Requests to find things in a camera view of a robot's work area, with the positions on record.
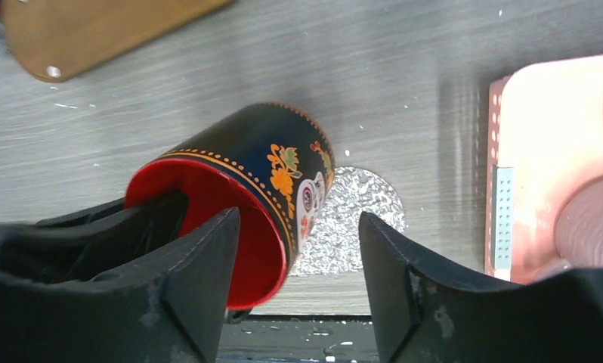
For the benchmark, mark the brown oval wooden tray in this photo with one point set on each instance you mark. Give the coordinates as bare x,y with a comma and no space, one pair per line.
57,40

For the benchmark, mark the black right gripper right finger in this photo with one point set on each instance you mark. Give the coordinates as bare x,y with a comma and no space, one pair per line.
428,308

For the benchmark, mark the pink plastic basket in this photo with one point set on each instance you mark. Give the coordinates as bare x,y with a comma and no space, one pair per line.
544,202

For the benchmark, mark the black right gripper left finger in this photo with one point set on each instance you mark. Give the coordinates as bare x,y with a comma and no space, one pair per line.
110,284

